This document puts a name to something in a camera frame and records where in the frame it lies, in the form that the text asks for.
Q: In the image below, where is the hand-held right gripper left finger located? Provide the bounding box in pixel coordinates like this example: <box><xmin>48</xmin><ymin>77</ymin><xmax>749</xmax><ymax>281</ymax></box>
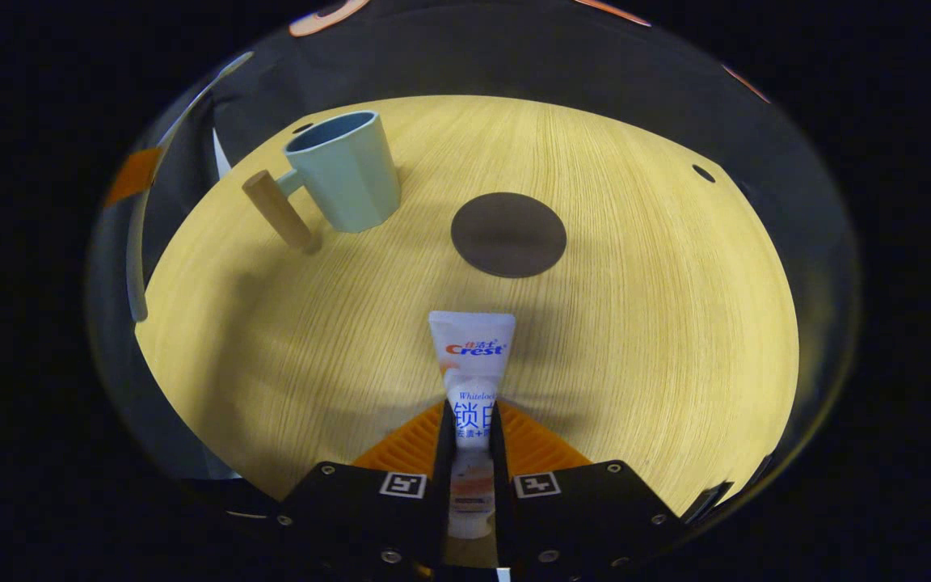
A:
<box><xmin>276</xmin><ymin>400</ymin><xmax>456</xmax><ymax>582</ymax></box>

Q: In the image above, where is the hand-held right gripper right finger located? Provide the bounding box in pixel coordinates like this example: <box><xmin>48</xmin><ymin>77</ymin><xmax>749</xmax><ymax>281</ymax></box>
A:
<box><xmin>487</xmin><ymin>400</ymin><xmax>689</xmax><ymax>582</ymax></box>

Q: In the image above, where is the dark brown round coaster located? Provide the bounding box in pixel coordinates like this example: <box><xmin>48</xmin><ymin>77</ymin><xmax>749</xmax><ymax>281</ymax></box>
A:
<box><xmin>451</xmin><ymin>192</ymin><xmax>568</xmax><ymax>280</ymax></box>

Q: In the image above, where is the white toothpaste tube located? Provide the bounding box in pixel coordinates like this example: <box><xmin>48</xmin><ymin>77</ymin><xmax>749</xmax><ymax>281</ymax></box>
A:
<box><xmin>428</xmin><ymin>311</ymin><xmax>516</xmax><ymax>540</ymax></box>

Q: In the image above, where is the light blue cup wooden handle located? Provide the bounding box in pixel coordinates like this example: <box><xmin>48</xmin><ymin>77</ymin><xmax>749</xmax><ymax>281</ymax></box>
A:
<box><xmin>242</xmin><ymin>110</ymin><xmax>402</xmax><ymax>254</ymax></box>

